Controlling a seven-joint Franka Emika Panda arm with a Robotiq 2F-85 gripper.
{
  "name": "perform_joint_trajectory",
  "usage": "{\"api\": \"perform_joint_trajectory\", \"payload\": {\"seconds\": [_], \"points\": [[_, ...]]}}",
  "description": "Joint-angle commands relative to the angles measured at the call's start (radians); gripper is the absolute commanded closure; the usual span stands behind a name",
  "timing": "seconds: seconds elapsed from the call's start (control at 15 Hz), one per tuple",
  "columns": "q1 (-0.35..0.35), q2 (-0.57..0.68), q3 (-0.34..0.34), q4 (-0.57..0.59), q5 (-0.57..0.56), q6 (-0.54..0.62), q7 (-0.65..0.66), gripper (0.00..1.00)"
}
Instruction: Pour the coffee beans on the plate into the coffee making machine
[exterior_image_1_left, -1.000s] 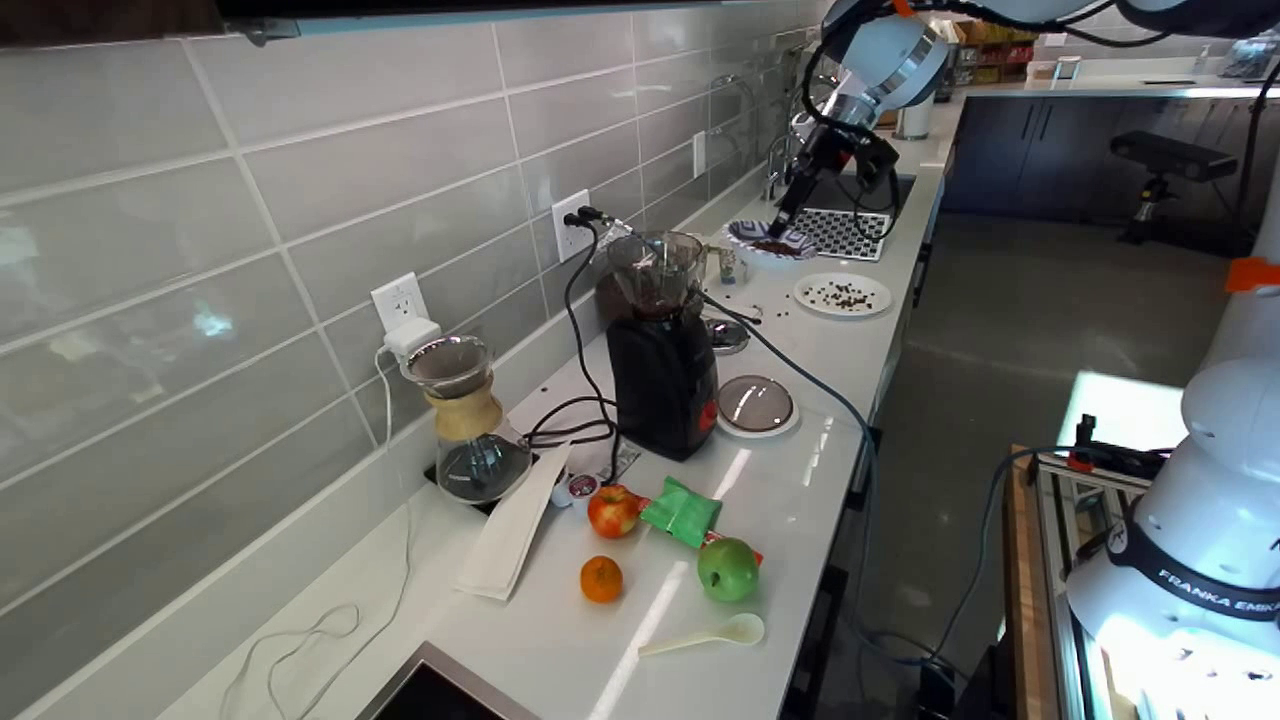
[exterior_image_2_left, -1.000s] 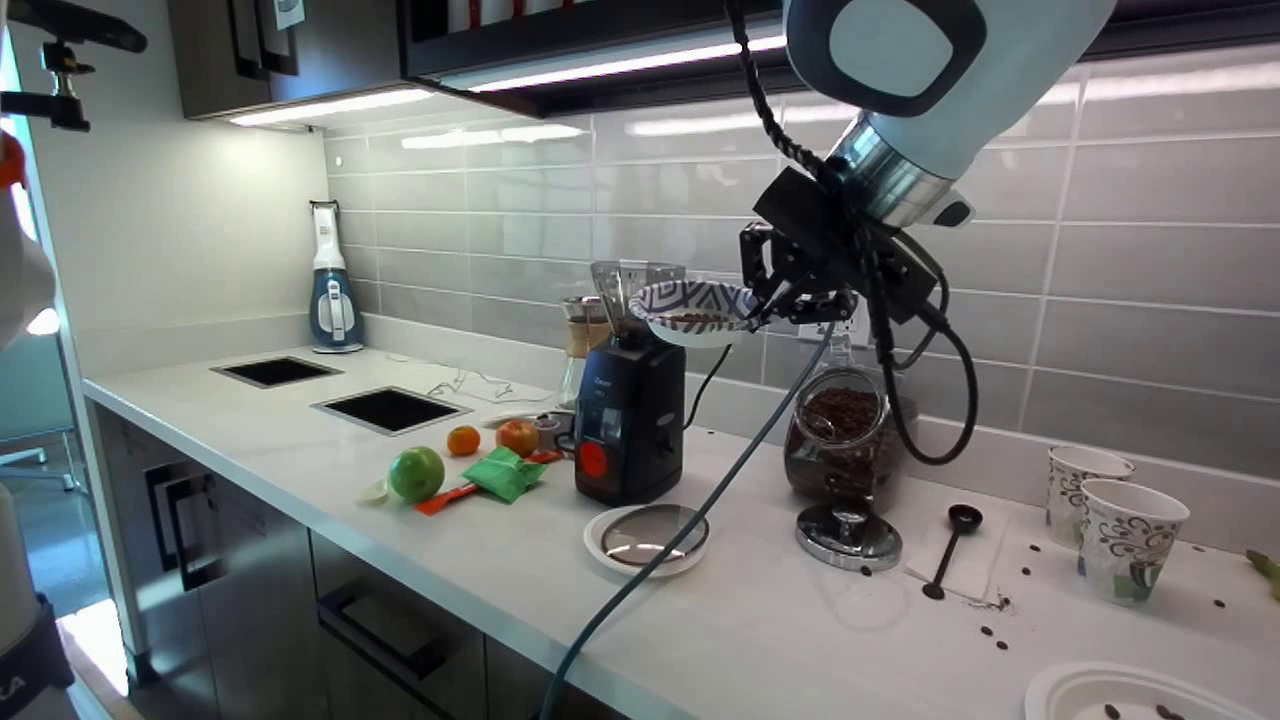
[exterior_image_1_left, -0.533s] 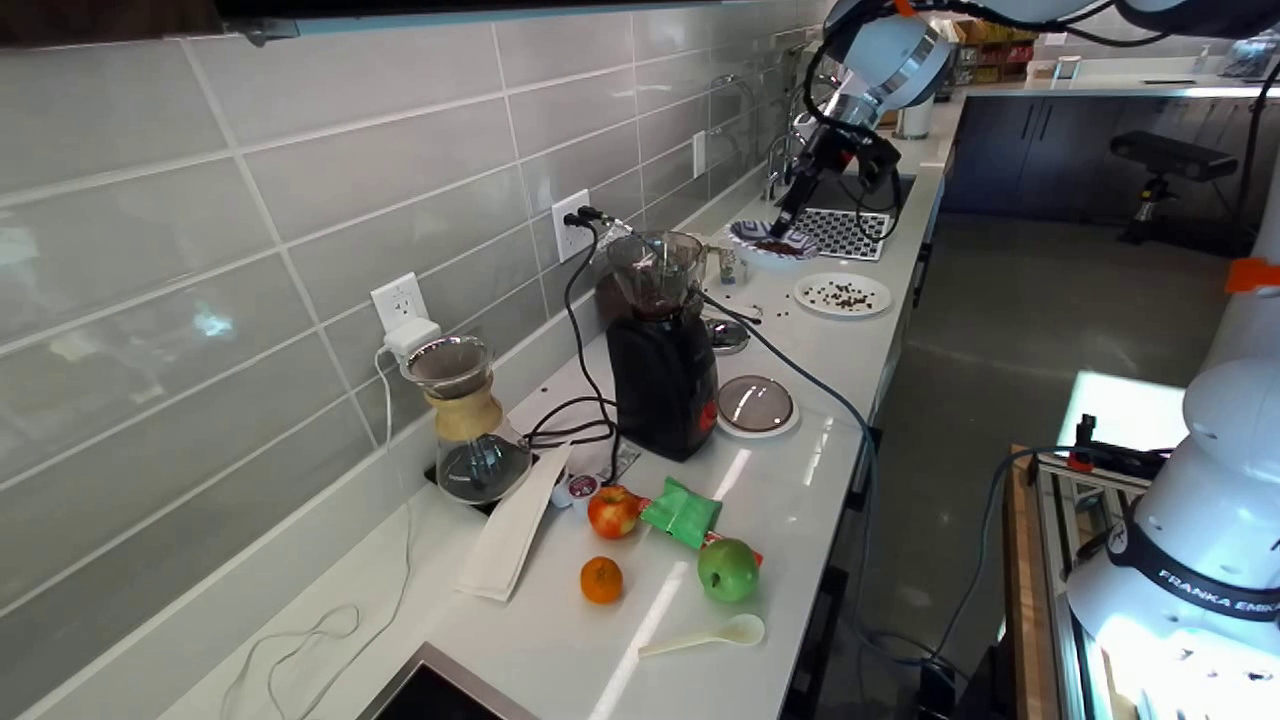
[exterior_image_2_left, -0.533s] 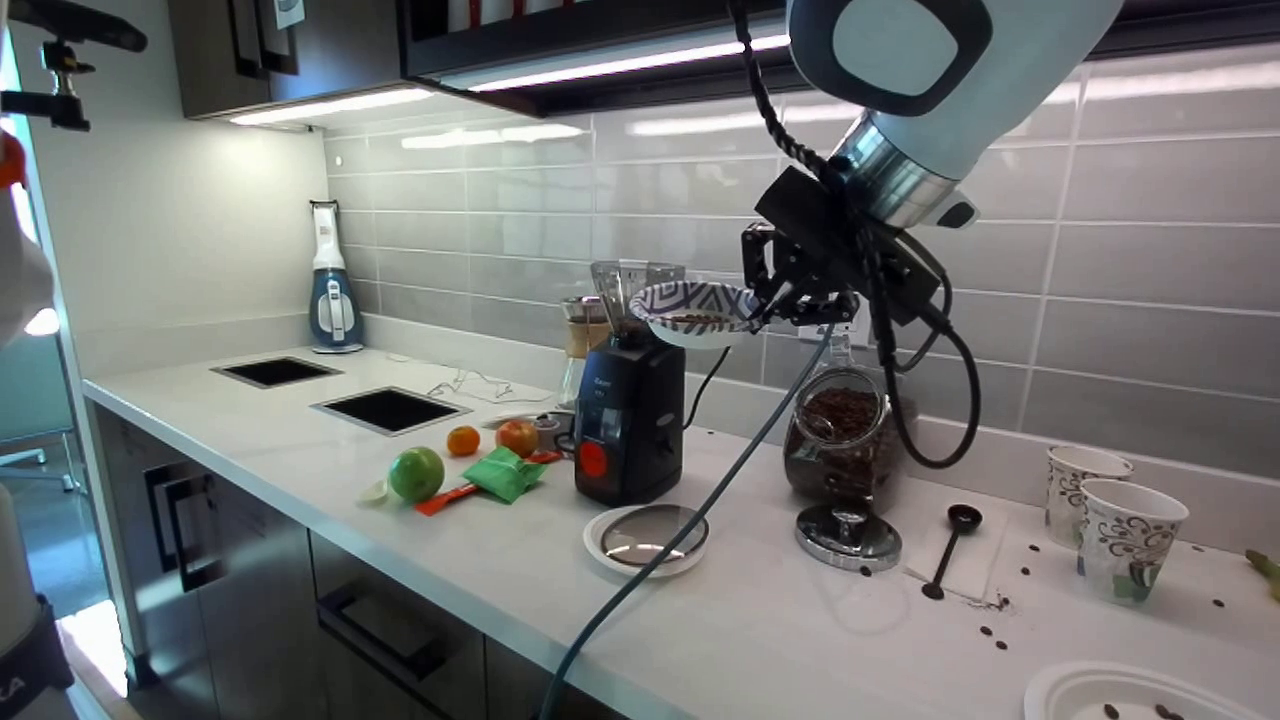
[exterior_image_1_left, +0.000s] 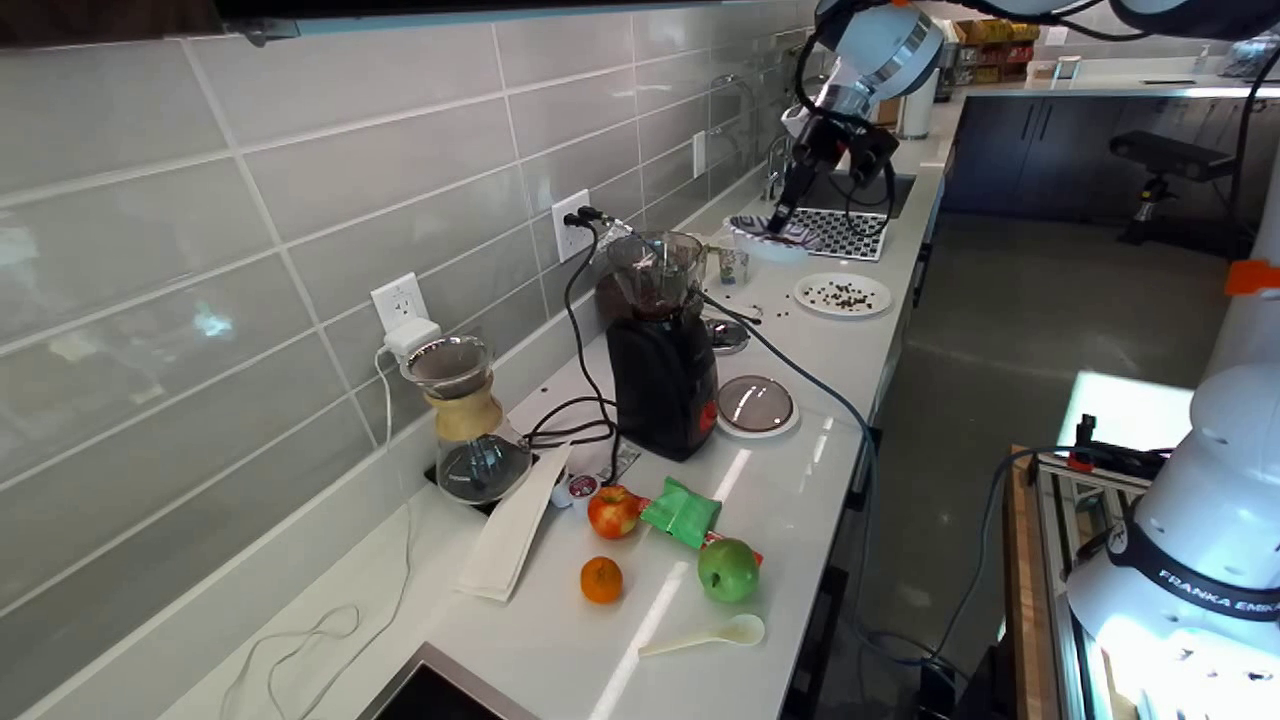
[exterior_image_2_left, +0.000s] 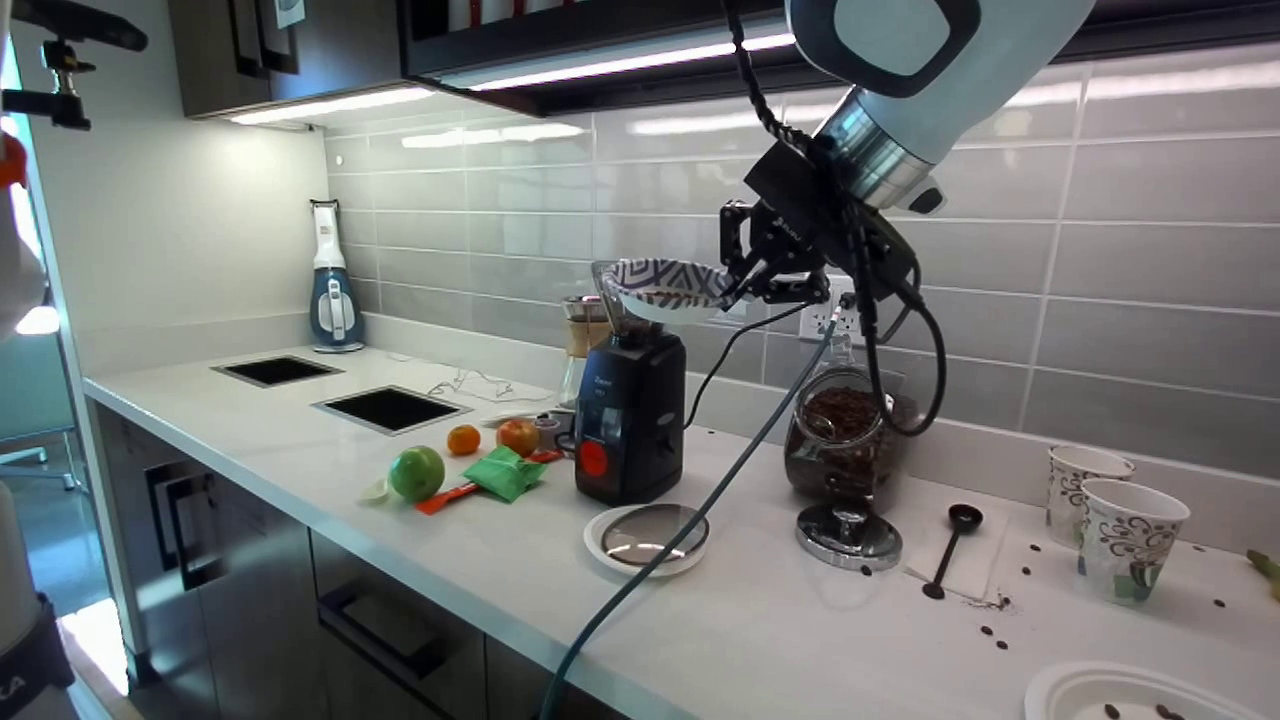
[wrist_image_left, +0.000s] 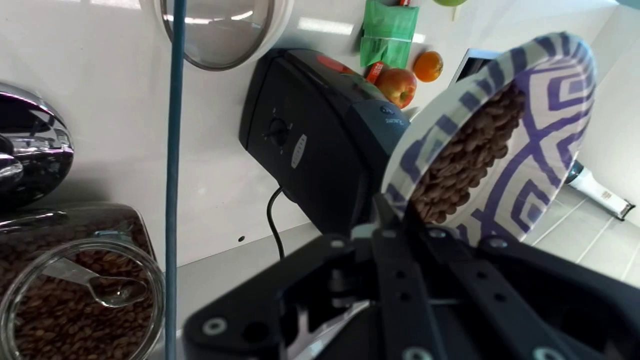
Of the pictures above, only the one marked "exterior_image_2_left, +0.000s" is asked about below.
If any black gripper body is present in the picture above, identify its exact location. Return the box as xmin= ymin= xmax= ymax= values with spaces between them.
xmin=742 ymin=196 xmax=841 ymax=302

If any coffee filter with grounds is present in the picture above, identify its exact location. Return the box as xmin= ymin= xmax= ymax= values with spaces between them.
xmin=587 ymin=257 xmax=751 ymax=326

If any glass jar of coffee beans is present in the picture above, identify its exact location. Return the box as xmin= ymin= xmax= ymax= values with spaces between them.
xmin=779 ymin=377 xmax=926 ymax=513

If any black coffee grinder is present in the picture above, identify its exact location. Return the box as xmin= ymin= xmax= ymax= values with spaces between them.
xmin=574 ymin=314 xmax=693 ymax=507

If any white paper plate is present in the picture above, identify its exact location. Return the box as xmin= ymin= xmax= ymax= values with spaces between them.
xmin=1019 ymin=661 xmax=1274 ymax=720

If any chrome jar lid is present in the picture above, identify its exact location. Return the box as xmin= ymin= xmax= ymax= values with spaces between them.
xmin=792 ymin=496 xmax=907 ymax=577

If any white round grinder lid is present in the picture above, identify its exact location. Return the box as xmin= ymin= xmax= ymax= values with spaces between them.
xmin=579 ymin=501 xmax=713 ymax=584

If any red apple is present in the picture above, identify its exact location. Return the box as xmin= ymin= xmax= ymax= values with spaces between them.
xmin=492 ymin=417 xmax=550 ymax=458

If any black measuring spoon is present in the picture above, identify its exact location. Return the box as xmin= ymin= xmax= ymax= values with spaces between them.
xmin=922 ymin=501 xmax=989 ymax=602

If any green crumpled packet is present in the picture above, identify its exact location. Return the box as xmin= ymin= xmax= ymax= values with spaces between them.
xmin=463 ymin=445 xmax=550 ymax=507

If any patterned paper cup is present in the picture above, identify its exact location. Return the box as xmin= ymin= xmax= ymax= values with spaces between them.
xmin=1041 ymin=445 xmax=1136 ymax=552
xmin=1076 ymin=474 xmax=1191 ymax=609

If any black overhead shelf unit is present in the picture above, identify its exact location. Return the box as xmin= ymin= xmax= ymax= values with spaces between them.
xmin=398 ymin=0 xmax=1280 ymax=119

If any orange red sachet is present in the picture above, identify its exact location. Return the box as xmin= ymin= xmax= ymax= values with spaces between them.
xmin=412 ymin=480 xmax=480 ymax=521

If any green apple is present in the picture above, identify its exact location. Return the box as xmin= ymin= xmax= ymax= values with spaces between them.
xmin=385 ymin=445 xmax=449 ymax=507

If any glass bottle by sink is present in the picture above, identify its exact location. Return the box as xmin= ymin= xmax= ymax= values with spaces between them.
xmin=305 ymin=196 xmax=371 ymax=355

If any dark base cabinet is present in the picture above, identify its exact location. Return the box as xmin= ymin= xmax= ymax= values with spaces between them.
xmin=87 ymin=402 xmax=632 ymax=720

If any white wall outlet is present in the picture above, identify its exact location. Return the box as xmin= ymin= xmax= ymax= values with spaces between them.
xmin=796 ymin=295 xmax=864 ymax=348

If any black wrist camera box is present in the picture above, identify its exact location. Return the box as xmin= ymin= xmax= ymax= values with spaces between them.
xmin=742 ymin=137 xmax=928 ymax=295

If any black grinder power cord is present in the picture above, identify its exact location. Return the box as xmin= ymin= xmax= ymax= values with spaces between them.
xmin=678 ymin=291 xmax=819 ymax=431

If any black robot wrist cable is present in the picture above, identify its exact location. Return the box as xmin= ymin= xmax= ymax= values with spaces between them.
xmin=725 ymin=0 xmax=952 ymax=438

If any teal blue cable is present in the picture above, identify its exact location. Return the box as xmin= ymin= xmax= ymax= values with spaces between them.
xmin=538 ymin=314 xmax=846 ymax=720

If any dark upper wall cabinet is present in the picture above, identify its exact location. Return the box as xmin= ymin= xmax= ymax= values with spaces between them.
xmin=163 ymin=0 xmax=415 ymax=119

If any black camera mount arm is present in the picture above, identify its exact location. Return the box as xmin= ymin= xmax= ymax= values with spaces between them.
xmin=0 ymin=0 xmax=151 ymax=137

